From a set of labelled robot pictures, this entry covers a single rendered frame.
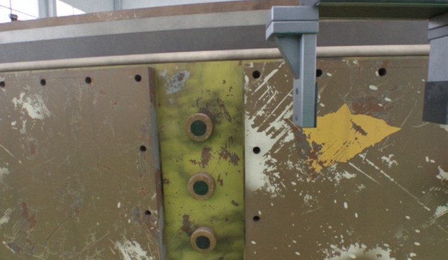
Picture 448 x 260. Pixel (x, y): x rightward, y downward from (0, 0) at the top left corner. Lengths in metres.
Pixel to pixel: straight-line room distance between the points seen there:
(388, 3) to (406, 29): 0.35
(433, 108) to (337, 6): 0.14
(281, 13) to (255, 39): 0.30
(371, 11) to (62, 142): 0.54
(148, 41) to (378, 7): 0.44
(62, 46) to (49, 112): 0.18
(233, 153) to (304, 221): 0.18
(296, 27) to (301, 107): 0.07
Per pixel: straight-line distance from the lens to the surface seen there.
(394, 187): 0.49
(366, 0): 0.23
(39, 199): 0.64
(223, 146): 0.43
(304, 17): 0.21
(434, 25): 0.30
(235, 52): 0.43
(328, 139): 0.42
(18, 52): 0.76
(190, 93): 0.43
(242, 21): 0.51
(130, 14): 0.58
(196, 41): 0.52
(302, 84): 0.21
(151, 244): 0.53
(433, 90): 0.29
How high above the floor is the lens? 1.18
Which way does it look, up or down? 7 degrees down
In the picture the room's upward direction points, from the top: 1 degrees counter-clockwise
